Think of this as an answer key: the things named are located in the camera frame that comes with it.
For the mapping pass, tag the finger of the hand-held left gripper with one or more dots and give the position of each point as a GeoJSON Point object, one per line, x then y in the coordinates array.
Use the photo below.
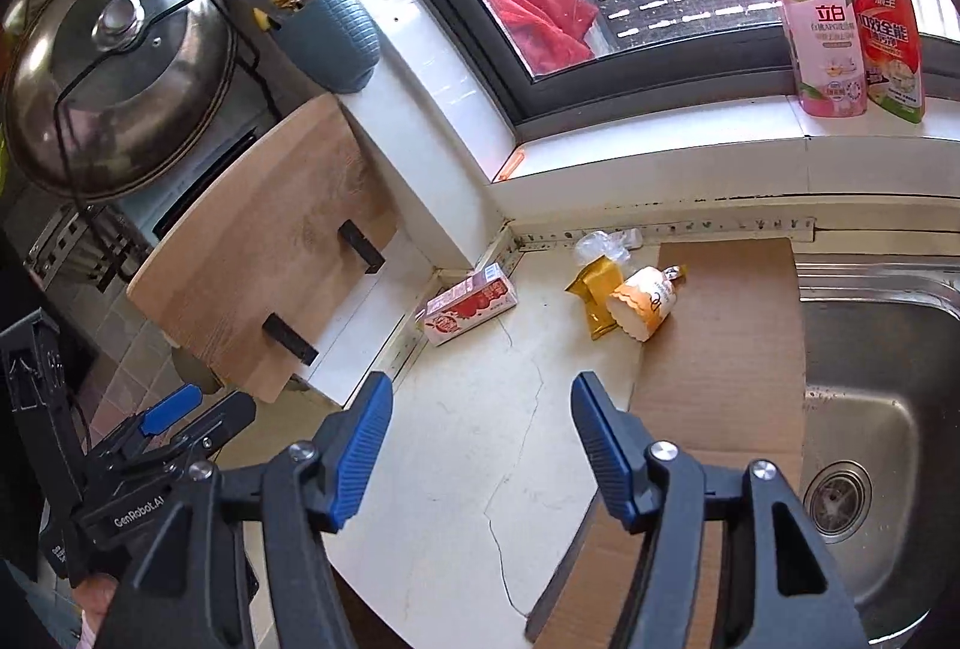
{"type": "Point", "coordinates": [169, 409]}
{"type": "Point", "coordinates": [210, 428]}

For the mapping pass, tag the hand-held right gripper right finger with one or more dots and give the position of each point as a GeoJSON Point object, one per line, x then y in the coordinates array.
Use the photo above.
{"type": "Point", "coordinates": [607, 454]}

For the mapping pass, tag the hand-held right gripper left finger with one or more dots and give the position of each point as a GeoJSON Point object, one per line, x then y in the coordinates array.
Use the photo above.
{"type": "Point", "coordinates": [360, 454]}

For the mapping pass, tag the yellow snack wrapper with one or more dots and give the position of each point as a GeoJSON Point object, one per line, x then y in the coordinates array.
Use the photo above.
{"type": "Point", "coordinates": [596, 296]}

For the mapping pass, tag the red apple juice carton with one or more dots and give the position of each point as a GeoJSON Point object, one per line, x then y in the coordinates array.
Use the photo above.
{"type": "Point", "coordinates": [469, 306]}

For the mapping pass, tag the clear plastic bag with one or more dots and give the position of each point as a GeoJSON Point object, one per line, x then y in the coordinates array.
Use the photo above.
{"type": "Point", "coordinates": [600, 246]}

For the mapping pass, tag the white backsplash panel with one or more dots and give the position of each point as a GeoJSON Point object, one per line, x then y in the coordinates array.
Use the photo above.
{"type": "Point", "coordinates": [390, 319]}

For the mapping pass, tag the brown cardboard sheet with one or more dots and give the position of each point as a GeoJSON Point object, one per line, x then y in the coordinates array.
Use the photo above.
{"type": "Point", "coordinates": [720, 356]}

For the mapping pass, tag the wooden cutting board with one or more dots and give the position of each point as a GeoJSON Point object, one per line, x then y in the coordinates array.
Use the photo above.
{"type": "Point", "coordinates": [262, 244]}

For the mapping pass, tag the metal knife rack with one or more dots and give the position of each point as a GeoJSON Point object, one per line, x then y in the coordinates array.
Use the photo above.
{"type": "Point", "coordinates": [75, 244]}

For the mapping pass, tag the stainless steel sink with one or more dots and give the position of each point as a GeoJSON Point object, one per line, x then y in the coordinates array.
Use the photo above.
{"type": "Point", "coordinates": [885, 394]}

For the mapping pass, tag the small orange object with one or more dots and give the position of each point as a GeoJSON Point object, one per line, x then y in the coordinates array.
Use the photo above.
{"type": "Point", "coordinates": [508, 165]}

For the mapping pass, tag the steel pot lid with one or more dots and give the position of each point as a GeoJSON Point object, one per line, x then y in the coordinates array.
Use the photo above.
{"type": "Point", "coordinates": [120, 87]}

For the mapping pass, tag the blue utensil holder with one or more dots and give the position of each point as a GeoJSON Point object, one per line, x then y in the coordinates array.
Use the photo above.
{"type": "Point", "coordinates": [330, 42]}

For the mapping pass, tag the red cloth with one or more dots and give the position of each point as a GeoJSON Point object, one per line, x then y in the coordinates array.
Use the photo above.
{"type": "Point", "coordinates": [540, 19]}

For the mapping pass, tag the pink dish soap bottle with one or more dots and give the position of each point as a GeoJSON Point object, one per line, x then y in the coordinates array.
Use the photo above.
{"type": "Point", "coordinates": [825, 42]}

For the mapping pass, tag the red spray bottle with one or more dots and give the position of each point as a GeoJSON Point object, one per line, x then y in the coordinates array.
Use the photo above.
{"type": "Point", "coordinates": [889, 42]}

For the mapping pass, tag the black rack bracket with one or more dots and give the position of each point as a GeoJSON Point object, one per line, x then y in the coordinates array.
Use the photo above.
{"type": "Point", "coordinates": [289, 338]}
{"type": "Point", "coordinates": [361, 248]}

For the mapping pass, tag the dark window frame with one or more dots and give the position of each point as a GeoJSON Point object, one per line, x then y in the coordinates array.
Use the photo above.
{"type": "Point", "coordinates": [510, 87]}

